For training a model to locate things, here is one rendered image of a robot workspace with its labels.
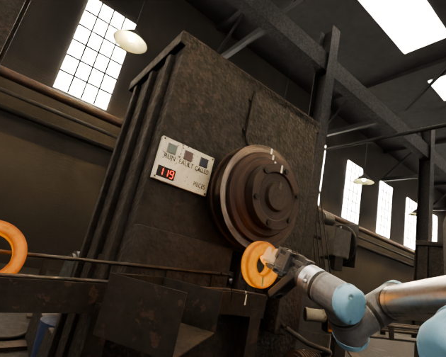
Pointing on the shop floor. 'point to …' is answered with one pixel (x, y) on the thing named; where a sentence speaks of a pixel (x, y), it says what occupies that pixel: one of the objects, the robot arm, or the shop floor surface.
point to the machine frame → (222, 76)
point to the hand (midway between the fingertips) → (262, 258)
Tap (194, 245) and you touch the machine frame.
